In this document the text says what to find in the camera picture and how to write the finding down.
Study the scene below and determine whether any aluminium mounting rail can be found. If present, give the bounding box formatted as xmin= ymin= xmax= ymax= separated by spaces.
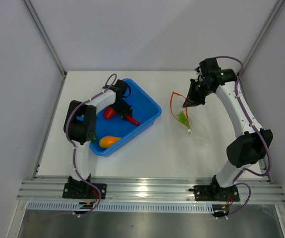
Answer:
xmin=16 ymin=177 xmax=285 ymax=204

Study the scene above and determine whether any clear zip top bag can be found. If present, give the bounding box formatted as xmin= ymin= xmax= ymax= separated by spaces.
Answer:
xmin=170 ymin=91 xmax=211 ymax=144

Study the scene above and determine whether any aluminium frame post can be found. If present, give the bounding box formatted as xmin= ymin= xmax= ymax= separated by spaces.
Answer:
xmin=21 ymin=0 xmax=67 ymax=78
xmin=243 ymin=0 xmax=285 ymax=72

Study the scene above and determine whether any blue plastic tray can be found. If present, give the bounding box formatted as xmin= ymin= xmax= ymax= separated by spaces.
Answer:
xmin=89 ymin=78 xmax=162 ymax=156

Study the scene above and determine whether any red chili pepper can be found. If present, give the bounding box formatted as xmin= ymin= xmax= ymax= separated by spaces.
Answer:
xmin=125 ymin=115 xmax=141 ymax=126

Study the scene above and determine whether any green grape bunch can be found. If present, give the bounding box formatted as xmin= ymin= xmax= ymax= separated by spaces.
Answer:
xmin=177 ymin=111 xmax=192 ymax=134

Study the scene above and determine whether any left aluminium frame post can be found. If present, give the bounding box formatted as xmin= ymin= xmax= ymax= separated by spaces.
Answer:
xmin=21 ymin=0 xmax=67 ymax=78

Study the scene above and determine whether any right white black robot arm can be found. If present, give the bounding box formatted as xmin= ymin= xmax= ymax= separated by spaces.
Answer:
xmin=183 ymin=58 xmax=273 ymax=201

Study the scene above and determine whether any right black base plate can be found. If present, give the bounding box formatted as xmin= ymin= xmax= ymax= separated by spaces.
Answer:
xmin=188 ymin=185 xmax=240 ymax=202

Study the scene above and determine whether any right aluminium frame post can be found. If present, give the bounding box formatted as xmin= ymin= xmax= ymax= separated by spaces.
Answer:
xmin=243 ymin=0 xmax=285 ymax=72

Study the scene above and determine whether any yellow orange mango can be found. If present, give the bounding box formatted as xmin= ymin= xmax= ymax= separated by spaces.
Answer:
xmin=99 ymin=136 xmax=121 ymax=149

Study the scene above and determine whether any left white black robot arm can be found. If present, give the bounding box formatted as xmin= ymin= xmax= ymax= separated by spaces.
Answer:
xmin=63 ymin=79 xmax=135 ymax=198

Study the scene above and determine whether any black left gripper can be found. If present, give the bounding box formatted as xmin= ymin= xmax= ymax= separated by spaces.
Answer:
xmin=110 ymin=100 xmax=132 ymax=120

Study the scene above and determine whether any white slotted cable duct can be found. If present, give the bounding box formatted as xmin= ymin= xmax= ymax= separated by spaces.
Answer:
xmin=27 ymin=200 xmax=214 ymax=214

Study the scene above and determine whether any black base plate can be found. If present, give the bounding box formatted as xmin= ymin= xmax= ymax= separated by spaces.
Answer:
xmin=188 ymin=185 xmax=240 ymax=202
xmin=62 ymin=183 xmax=99 ymax=199

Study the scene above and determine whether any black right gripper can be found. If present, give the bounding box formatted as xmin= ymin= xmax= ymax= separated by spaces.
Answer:
xmin=183 ymin=79 xmax=213 ymax=109

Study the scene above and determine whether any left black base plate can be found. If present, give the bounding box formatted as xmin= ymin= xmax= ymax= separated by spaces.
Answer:
xmin=62 ymin=183 xmax=99 ymax=199

